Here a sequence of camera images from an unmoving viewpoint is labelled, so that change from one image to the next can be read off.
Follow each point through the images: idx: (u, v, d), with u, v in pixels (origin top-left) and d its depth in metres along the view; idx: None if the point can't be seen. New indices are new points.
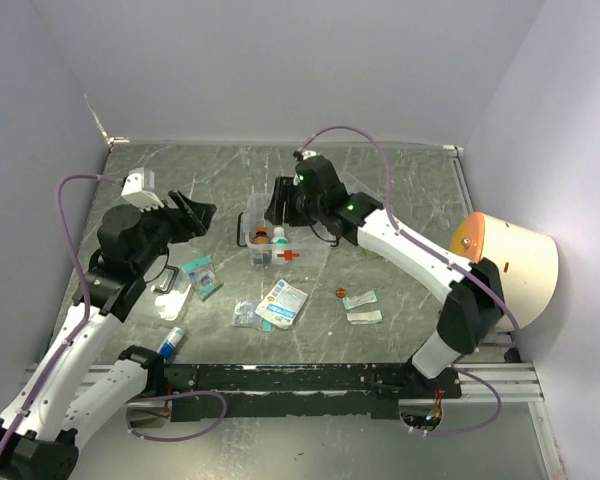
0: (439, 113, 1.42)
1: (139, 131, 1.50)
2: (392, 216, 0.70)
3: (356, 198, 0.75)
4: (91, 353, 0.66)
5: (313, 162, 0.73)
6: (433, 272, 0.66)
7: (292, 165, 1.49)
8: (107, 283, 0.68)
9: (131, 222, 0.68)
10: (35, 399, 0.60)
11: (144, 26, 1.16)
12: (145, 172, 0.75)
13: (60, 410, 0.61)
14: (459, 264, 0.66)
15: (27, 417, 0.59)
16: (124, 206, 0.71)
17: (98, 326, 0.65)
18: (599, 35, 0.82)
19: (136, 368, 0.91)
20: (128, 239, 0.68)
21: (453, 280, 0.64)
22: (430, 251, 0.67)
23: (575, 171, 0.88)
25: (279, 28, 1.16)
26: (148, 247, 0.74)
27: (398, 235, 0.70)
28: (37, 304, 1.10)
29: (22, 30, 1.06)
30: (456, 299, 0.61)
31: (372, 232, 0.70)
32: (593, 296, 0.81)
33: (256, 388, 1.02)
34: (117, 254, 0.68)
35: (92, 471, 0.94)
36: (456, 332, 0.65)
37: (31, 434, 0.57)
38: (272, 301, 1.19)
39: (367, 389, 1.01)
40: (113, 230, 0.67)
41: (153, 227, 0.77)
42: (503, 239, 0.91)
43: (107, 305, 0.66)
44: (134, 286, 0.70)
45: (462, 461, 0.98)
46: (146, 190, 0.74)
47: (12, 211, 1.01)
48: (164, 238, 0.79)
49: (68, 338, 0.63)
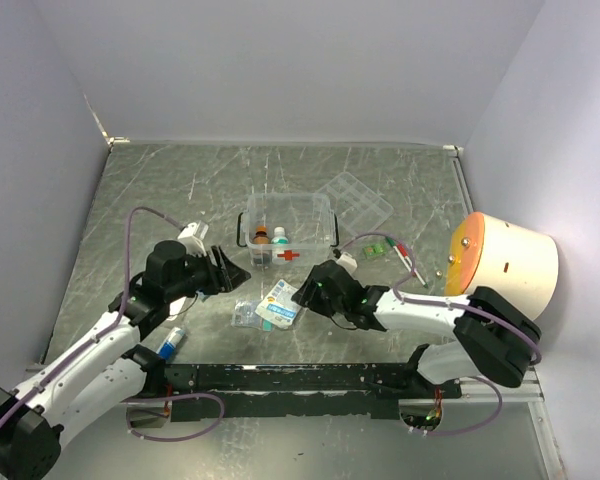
0: (439, 112, 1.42)
1: (138, 130, 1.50)
2: (396, 291, 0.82)
3: (370, 290, 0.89)
4: (109, 356, 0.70)
5: (330, 270, 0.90)
6: (440, 319, 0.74)
7: (292, 165, 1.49)
8: (140, 302, 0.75)
9: (176, 254, 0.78)
10: (52, 380, 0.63)
11: (144, 26, 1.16)
12: (201, 225, 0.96)
13: (66, 397, 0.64)
14: (458, 301, 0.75)
15: (40, 393, 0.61)
16: (174, 240, 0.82)
17: (124, 333, 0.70)
18: (598, 32, 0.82)
19: (136, 369, 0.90)
20: (170, 269, 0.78)
21: (456, 318, 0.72)
22: (431, 302, 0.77)
23: (574, 172, 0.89)
25: (279, 28, 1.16)
26: (182, 283, 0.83)
27: (404, 303, 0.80)
28: (37, 304, 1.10)
29: (22, 29, 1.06)
30: (462, 330, 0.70)
31: (385, 308, 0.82)
32: (593, 297, 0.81)
33: (257, 388, 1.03)
34: (157, 278, 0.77)
35: (92, 472, 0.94)
36: (486, 361, 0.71)
37: (39, 409, 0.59)
38: (271, 301, 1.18)
39: (367, 389, 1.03)
40: (161, 257, 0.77)
41: (190, 270, 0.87)
42: (503, 239, 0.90)
43: (137, 317, 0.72)
44: (160, 311, 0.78)
45: (463, 461, 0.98)
46: (196, 237, 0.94)
47: (11, 211, 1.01)
48: (195, 283, 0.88)
49: (97, 335, 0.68)
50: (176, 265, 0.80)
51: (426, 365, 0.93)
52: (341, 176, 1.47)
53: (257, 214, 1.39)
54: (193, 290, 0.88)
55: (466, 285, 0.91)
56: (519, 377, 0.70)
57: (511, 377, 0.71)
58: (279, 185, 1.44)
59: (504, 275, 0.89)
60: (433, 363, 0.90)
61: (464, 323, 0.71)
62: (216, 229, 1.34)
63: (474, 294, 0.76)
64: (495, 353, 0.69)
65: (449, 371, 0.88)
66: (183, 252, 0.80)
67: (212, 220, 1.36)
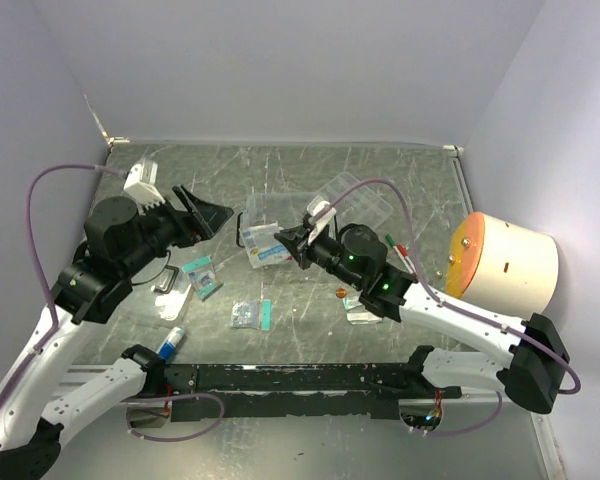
0: (439, 112, 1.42)
1: (138, 130, 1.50)
2: (431, 289, 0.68)
3: (393, 274, 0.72)
4: (63, 362, 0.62)
5: (369, 245, 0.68)
6: (488, 340, 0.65)
7: (292, 165, 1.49)
8: (83, 282, 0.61)
9: (123, 217, 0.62)
10: (2, 408, 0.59)
11: (143, 26, 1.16)
12: (147, 164, 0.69)
13: (28, 418, 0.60)
14: (513, 326, 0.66)
15: None
16: (120, 198, 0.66)
17: (69, 335, 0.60)
18: (598, 34, 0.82)
19: (136, 369, 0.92)
20: (118, 235, 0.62)
21: (513, 346, 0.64)
22: (479, 318, 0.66)
23: (576, 171, 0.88)
25: (277, 28, 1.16)
26: (146, 248, 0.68)
27: (440, 307, 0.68)
28: (36, 303, 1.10)
29: (21, 29, 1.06)
30: (520, 365, 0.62)
31: (416, 306, 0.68)
32: (594, 297, 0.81)
33: (256, 388, 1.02)
34: (102, 250, 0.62)
35: (92, 472, 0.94)
36: (524, 393, 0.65)
37: None
38: (258, 252, 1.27)
39: (367, 389, 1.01)
40: (102, 222, 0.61)
41: (151, 228, 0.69)
42: (503, 239, 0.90)
43: (80, 311, 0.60)
44: (116, 290, 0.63)
45: (462, 461, 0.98)
46: (150, 186, 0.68)
47: (11, 213, 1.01)
48: (163, 243, 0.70)
49: (36, 347, 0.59)
50: (128, 230, 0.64)
51: (433, 371, 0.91)
52: (341, 176, 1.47)
53: (257, 214, 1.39)
54: (161, 249, 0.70)
55: (466, 284, 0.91)
56: (547, 412, 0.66)
57: (538, 409, 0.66)
58: (279, 185, 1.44)
59: (504, 275, 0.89)
60: (433, 369, 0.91)
61: (523, 359, 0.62)
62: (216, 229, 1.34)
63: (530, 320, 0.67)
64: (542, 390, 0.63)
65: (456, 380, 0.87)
66: (130, 211, 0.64)
67: None
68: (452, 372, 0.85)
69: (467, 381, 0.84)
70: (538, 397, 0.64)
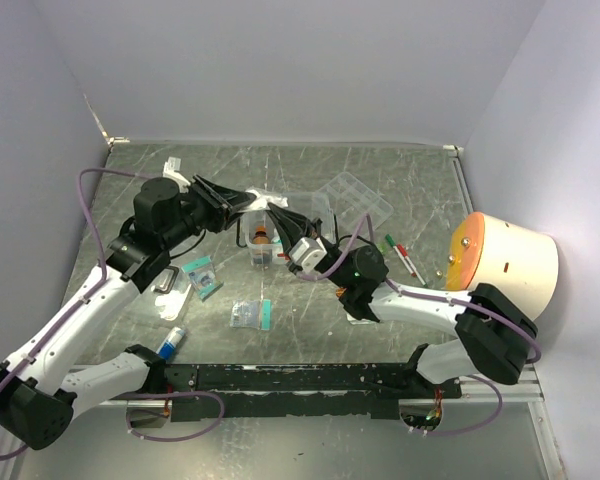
0: (439, 112, 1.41)
1: (138, 130, 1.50)
2: (391, 280, 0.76)
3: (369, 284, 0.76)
4: (106, 314, 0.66)
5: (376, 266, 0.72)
6: (439, 315, 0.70)
7: (292, 165, 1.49)
8: (132, 250, 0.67)
9: (168, 195, 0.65)
10: (43, 348, 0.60)
11: (143, 26, 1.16)
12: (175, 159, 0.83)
13: (64, 364, 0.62)
14: (458, 297, 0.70)
15: (31, 364, 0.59)
16: (165, 178, 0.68)
17: (116, 289, 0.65)
18: (599, 32, 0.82)
19: (140, 362, 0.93)
20: (163, 212, 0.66)
21: (458, 314, 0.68)
22: (430, 297, 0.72)
23: (576, 170, 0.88)
25: (278, 28, 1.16)
26: (184, 225, 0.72)
27: (401, 296, 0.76)
28: (36, 302, 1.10)
29: (22, 30, 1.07)
30: (464, 329, 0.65)
31: (381, 300, 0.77)
32: (593, 297, 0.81)
33: (256, 388, 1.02)
34: (149, 224, 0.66)
35: (92, 471, 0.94)
36: (480, 358, 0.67)
37: (31, 382, 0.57)
38: None
39: (367, 389, 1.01)
40: (149, 198, 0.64)
41: (188, 208, 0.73)
42: (505, 239, 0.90)
43: (129, 271, 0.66)
44: (158, 259, 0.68)
45: (462, 461, 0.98)
46: (174, 173, 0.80)
47: (12, 214, 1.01)
48: (198, 222, 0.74)
49: (85, 295, 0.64)
50: (171, 206, 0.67)
51: (425, 364, 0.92)
52: (341, 176, 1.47)
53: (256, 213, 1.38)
54: (196, 228, 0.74)
55: (466, 284, 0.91)
56: (515, 377, 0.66)
57: (506, 376, 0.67)
58: (279, 184, 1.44)
59: (504, 275, 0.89)
60: (427, 363, 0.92)
61: (463, 321, 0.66)
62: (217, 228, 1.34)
63: (477, 289, 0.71)
64: (495, 352, 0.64)
65: (449, 371, 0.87)
66: (174, 190, 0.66)
67: None
68: (444, 362, 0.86)
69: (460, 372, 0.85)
70: (495, 360, 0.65)
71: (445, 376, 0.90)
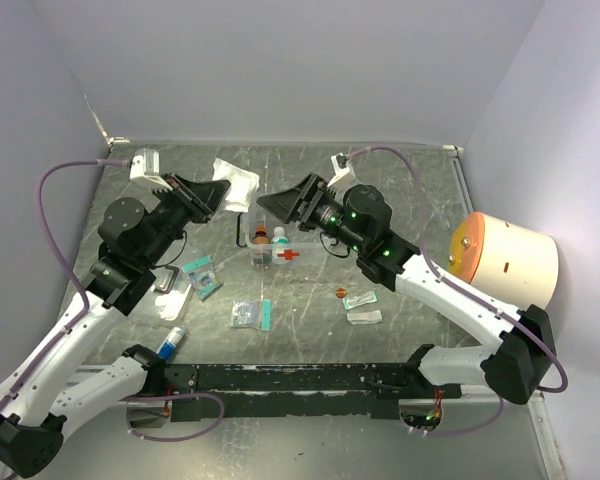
0: (439, 112, 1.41)
1: (138, 130, 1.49)
2: (432, 263, 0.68)
3: (396, 242, 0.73)
4: (88, 344, 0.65)
5: (372, 203, 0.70)
6: (481, 323, 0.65)
7: (292, 165, 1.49)
8: (115, 274, 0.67)
9: (132, 223, 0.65)
10: (25, 383, 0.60)
11: (143, 27, 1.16)
12: (147, 155, 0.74)
13: (47, 396, 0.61)
14: (507, 312, 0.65)
15: (13, 400, 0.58)
16: (132, 199, 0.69)
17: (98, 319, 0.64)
18: (599, 33, 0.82)
19: (136, 366, 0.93)
20: (132, 237, 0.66)
21: (504, 332, 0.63)
22: (476, 300, 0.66)
23: (575, 171, 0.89)
25: (278, 28, 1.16)
26: (166, 236, 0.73)
27: (439, 282, 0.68)
28: (35, 303, 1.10)
29: (20, 30, 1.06)
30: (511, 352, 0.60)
31: (414, 277, 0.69)
32: (593, 297, 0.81)
33: (256, 388, 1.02)
34: (121, 251, 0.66)
35: (93, 472, 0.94)
36: (507, 383, 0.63)
37: (14, 418, 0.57)
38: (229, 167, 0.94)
39: (367, 389, 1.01)
40: (115, 227, 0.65)
41: (166, 216, 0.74)
42: (503, 239, 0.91)
43: (110, 298, 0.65)
44: (141, 281, 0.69)
45: (462, 462, 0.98)
46: (155, 177, 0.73)
47: (12, 214, 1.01)
48: (178, 226, 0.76)
49: (67, 326, 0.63)
50: (139, 230, 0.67)
51: (428, 365, 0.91)
52: None
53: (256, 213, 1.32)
54: (179, 231, 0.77)
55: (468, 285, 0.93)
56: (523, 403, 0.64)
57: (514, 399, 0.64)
58: (279, 185, 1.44)
59: (504, 275, 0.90)
60: (431, 364, 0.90)
61: (512, 344, 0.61)
62: (216, 228, 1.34)
63: (527, 309, 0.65)
64: (524, 380, 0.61)
65: (449, 375, 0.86)
66: (139, 214, 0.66)
67: (212, 220, 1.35)
68: (450, 366, 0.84)
69: (462, 377, 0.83)
70: (516, 385, 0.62)
71: (447, 379, 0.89)
